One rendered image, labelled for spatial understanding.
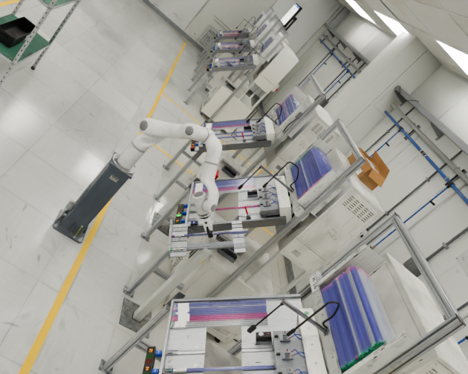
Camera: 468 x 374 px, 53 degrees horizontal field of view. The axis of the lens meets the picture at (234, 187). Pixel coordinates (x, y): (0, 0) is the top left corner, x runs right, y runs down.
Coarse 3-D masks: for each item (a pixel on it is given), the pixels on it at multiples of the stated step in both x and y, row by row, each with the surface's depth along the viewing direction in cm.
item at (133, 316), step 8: (192, 256) 312; (200, 256) 308; (184, 264) 315; (192, 264) 311; (176, 272) 318; (184, 272) 314; (168, 280) 321; (176, 280) 317; (160, 288) 324; (168, 288) 320; (152, 296) 327; (160, 296) 323; (128, 304) 339; (136, 304) 345; (144, 304) 330; (152, 304) 327; (128, 312) 333; (136, 312) 333; (144, 312) 330; (120, 320) 323; (128, 320) 328; (136, 320) 334; (144, 320) 340; (128, 328) 324; (136, 328) 328
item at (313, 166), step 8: (312, 152) 350; (320, 152) 350; (304, 160) 353; (312, 160) 341; (320, 160) 334; (296, 168) 355; (304, 168) 344; (312, 168) 333; (320, 168) 322; (328, 168) 327; (296, 176) 346; (304, 176) 336; (312, 176) 325; (320, 176) 315; (296, 184) 338; (304, 184) 328; (312, 184) 318; (296, 192) 329; (304, 192) 320
